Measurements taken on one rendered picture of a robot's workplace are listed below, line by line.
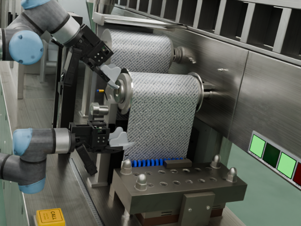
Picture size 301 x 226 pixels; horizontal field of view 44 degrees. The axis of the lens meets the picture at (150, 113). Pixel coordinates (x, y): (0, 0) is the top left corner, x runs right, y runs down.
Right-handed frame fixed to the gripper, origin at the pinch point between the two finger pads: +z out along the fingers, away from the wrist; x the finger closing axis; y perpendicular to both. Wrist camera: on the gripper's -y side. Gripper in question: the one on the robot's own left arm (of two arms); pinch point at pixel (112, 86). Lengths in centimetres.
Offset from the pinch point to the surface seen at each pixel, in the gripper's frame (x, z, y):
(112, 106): 2.3, 5.9, -4.6
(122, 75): 1.8, 0.6, 4.7
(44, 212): -12.8, 6.3, -39.6
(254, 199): 106, 218, 18
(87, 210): -11.0, 18.2, -32.8
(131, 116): -5.0, 9.4, -2.7
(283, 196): 105, 243, 38
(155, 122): -4.9, 17.4, 1.3
